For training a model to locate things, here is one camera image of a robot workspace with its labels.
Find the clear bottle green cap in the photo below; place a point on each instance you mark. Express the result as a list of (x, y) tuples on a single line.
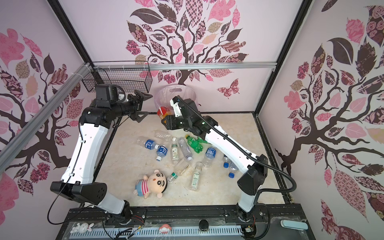
[(171, 178)]

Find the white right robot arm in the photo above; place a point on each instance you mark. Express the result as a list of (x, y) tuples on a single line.
[(252, 167)]

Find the blue label water bottle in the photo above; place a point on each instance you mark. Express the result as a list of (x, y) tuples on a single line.
[(209, 157)]

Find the red white small figurine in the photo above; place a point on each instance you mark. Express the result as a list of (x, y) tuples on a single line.
[(165, 229)]

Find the cartoon boy plush doll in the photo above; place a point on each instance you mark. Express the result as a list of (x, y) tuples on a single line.
[(156, 184)]

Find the aluminium rail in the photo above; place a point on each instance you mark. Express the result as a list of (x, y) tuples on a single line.
[(13, 148), (199, 66)]

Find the aluminium rail left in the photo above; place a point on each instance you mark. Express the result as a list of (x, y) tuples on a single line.
[(13, 148)]

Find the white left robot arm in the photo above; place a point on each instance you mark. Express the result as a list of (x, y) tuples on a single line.
[(77, 183)]

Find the blue label clear bottle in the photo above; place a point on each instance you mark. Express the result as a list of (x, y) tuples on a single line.
[(147, 143)]

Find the clear bottle green label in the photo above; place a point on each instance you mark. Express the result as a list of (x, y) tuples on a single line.
[(194, 185)]

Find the white bunny figurine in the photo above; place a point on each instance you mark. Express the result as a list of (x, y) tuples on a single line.
[(82, 228)]

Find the tall clear bottle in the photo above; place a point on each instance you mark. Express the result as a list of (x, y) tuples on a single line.
[(185, 149)]

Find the green white label bottle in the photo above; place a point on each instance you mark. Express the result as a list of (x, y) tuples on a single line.
[(175, 151)]

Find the black round knob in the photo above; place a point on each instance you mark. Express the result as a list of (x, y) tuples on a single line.
[(203, 225)]

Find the white vent strip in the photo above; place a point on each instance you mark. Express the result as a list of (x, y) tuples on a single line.
[(155, 233)]

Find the aluminium rail back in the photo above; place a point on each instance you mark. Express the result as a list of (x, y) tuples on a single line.
[(199, 66)]

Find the crushed clear plastic bottle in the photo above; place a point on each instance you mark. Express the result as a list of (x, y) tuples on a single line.
[(163, 135)]

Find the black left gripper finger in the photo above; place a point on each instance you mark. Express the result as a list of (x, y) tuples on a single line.
[(139, 116), (142, 96)]

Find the green plastic bottle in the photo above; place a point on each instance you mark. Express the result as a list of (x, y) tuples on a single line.
[(194, 144)]

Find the white handle device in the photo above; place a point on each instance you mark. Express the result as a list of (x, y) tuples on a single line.
[(294, 225)]

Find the amber liquid bottle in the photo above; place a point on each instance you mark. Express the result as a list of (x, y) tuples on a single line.
[(163, 112)]

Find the black wire basket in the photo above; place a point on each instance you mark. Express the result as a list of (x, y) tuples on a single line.
[(129, 75)]

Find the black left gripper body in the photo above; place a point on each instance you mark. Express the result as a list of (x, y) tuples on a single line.
[(136, 103)]

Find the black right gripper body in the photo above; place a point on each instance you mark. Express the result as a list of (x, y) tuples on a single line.
[(180, 123)]

